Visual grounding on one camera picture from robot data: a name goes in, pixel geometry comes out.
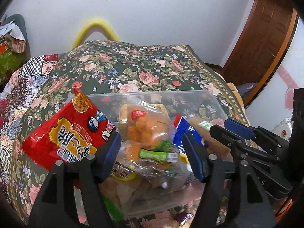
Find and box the blue round biscuit packet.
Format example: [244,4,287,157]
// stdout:
[173,114,205,165]

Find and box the clear plastic storage box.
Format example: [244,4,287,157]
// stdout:
[89,91,232,221]

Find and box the red snack packet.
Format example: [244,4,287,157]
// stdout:
[21,89,116,170]

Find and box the clear green pastry bag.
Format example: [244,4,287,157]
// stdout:
[187,116,233,162]

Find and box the orange bun clear bag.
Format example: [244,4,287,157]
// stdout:
[118,102,180,176]

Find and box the brown wooden door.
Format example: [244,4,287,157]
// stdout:
[223,0,298,106]

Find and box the patchwork quilt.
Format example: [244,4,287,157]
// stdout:
[1,54,59,183]

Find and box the green floral bedspread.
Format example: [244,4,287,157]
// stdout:
[8,40,249,222]

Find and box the yellow fuzzy hoop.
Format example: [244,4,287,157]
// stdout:
[72,19,119,48]

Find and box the pile of clothes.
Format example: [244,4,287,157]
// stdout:
[1,14,27,84]

